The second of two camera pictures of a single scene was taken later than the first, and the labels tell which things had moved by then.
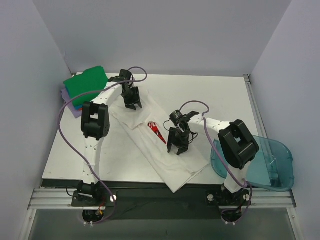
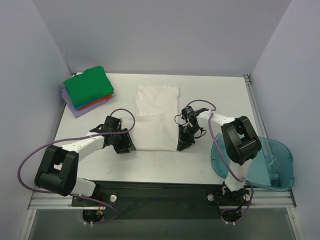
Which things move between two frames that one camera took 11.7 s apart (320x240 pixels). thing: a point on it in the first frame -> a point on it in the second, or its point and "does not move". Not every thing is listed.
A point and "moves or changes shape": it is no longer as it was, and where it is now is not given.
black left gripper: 131,99 -> 122,144
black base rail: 126,201 does not move
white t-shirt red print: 145,130 moves or changes shape
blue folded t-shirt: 78,107 does not move
